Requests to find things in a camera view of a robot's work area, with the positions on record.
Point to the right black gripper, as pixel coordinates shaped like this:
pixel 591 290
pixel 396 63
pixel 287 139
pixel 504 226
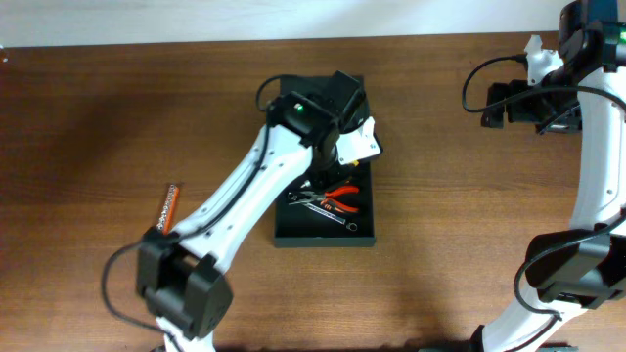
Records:
pixel 564 123

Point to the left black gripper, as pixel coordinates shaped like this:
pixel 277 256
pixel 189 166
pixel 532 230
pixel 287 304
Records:
pixel 333 183

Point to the orange black long-nose pliers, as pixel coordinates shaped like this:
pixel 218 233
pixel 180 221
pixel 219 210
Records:
pixel 305 196

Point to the black gift box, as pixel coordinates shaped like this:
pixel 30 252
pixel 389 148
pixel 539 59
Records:
pixel 323 220

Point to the silver ring wrench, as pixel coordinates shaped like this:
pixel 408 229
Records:
pixel 351 226

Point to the orange socket bit rail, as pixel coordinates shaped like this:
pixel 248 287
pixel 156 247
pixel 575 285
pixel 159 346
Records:
pixel 164 221

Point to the yellow black stubby screwdriver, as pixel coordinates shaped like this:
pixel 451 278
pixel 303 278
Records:
pixel 329 176

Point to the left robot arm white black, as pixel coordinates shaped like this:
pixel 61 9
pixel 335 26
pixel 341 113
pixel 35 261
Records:
pixel 182 274

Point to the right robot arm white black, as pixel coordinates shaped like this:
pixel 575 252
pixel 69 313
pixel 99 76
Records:
pixel 577 88

